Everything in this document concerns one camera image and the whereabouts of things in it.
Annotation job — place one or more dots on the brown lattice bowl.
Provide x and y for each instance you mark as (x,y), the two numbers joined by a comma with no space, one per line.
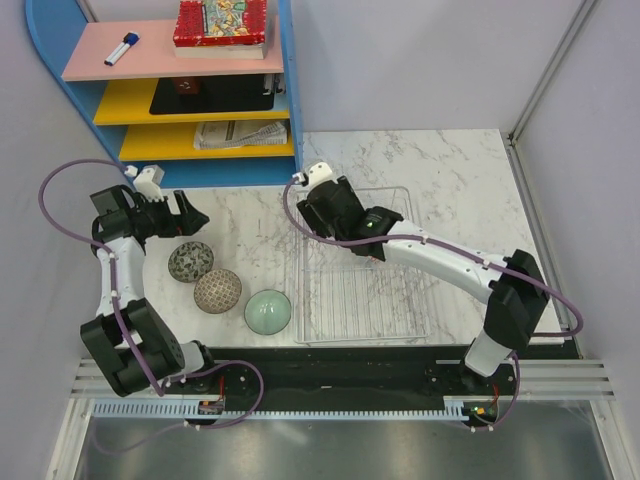
(218,291)

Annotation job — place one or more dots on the grey floral bowl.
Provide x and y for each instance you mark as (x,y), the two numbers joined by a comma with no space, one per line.
(190,261)

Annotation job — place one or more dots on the pale green bowl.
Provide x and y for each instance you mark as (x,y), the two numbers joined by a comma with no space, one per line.
(268,312)

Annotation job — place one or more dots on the blue white marker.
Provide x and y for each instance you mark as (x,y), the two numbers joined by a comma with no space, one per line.
(129,40)

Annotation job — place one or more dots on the red patterned book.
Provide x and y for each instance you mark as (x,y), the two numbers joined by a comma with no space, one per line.
(222,29)

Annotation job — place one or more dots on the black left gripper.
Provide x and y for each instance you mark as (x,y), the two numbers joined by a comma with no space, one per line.
(192,220)

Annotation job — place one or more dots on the blue shelf unit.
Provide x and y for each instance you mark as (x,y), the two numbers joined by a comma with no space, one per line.
(135,112)

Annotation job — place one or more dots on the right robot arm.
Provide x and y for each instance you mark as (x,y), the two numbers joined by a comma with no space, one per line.
(511,287)

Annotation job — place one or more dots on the dark red box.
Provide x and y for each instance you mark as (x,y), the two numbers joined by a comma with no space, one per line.
(186,85)

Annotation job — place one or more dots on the white slotted cable duct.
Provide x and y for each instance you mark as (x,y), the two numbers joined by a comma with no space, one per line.
(178,408)

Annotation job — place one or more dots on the folded newspaper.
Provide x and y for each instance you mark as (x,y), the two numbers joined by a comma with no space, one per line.
(239,133)

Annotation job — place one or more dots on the white wire dish rack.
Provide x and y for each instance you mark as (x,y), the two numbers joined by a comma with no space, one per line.
(345,299)

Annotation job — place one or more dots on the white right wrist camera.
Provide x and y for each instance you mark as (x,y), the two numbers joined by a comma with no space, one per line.
(316,174)

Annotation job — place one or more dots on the aluminium frame post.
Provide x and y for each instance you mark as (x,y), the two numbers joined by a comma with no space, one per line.
(577,23)

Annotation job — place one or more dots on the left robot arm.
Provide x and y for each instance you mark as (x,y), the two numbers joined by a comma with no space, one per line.
(130,343)

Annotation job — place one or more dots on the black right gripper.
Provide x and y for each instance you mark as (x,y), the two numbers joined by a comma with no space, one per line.
(312,220)

